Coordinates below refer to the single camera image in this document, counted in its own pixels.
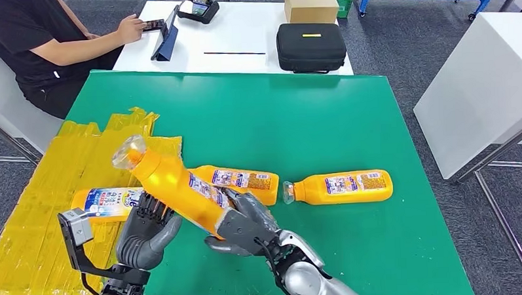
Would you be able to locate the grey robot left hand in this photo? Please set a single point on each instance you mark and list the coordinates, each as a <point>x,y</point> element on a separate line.
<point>138,246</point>

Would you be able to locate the person's right hand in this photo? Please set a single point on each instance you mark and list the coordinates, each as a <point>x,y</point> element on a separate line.
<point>131,29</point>

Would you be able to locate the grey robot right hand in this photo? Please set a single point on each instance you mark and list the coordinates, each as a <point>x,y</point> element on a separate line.
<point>250,203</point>

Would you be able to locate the person's left hand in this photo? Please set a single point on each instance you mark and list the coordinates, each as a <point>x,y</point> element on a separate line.
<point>93,36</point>

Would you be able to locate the orange detergent bottle clear cap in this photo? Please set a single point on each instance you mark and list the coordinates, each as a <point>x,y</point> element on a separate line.
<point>102,204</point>
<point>171,184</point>
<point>345,191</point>
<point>253,188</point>

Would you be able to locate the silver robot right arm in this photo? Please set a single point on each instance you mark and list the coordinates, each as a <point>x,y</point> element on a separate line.
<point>304,279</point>

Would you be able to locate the person's right forearm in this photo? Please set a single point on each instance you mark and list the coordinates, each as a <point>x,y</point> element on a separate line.
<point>75,51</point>

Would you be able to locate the person's left forearm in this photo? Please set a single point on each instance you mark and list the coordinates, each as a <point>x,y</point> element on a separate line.
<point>73,16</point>

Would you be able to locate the black smartphone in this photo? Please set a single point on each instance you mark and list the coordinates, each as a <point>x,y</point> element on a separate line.
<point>154,25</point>

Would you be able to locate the tablet in blue cover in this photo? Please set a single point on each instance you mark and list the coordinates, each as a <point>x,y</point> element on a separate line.
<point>168,43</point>

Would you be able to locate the black handheld controller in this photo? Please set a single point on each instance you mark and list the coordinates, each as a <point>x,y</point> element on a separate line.
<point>197,9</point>

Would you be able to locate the person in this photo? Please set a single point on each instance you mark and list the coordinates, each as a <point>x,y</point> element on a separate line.
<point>18,33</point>

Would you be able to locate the green table mat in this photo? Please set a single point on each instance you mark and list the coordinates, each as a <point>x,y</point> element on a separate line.
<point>286,128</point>

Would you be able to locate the yellow plastic sheet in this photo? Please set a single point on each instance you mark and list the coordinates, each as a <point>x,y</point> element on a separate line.
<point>41,206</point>

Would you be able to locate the thin dark stick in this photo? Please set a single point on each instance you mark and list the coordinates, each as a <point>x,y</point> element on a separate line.
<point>236,53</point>

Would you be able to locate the white side table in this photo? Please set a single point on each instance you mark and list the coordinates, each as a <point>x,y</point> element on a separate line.
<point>7,103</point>

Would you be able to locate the long white table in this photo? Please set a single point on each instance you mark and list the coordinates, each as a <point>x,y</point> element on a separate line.
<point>239,32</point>

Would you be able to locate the black carrying case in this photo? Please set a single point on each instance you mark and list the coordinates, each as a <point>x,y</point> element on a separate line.
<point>312,49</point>

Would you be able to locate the brown cardboard box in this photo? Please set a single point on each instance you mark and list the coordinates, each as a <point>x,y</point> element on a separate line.
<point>311,5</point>

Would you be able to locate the green storage crate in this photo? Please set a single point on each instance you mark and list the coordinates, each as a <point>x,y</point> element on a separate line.
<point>342,2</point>

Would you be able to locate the white square table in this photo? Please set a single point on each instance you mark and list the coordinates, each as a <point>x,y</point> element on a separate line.
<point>480,86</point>

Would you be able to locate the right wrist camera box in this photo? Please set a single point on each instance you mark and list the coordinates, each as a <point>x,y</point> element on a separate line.
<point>242,229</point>

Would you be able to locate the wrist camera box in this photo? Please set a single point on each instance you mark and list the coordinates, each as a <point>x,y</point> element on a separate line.
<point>242,229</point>
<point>77,227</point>

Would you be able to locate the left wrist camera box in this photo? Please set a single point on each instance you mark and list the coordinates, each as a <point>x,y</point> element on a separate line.
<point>77,227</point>

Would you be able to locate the grey metal table frame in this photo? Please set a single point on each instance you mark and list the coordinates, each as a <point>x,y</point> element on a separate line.
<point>502,225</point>

